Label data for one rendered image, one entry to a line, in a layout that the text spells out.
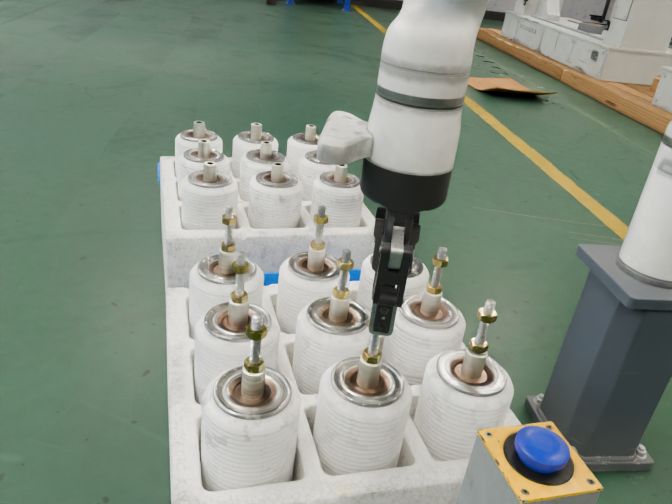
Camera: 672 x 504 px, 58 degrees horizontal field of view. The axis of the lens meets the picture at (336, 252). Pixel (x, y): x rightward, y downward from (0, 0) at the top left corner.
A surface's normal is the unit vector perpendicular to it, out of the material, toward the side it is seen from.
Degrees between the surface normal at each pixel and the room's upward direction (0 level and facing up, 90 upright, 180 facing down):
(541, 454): 3
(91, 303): 0
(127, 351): 0
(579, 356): 90
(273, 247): 90
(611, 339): 90
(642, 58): 90
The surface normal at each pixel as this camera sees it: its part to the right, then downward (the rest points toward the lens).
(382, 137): -0.76, 0.22
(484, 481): -0.96, 0.02
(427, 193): 0.34, 0.47
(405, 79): -0.51, 0.35
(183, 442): 0.11, -0.88
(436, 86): 0.14, 0.48
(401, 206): -0.15, 0.44
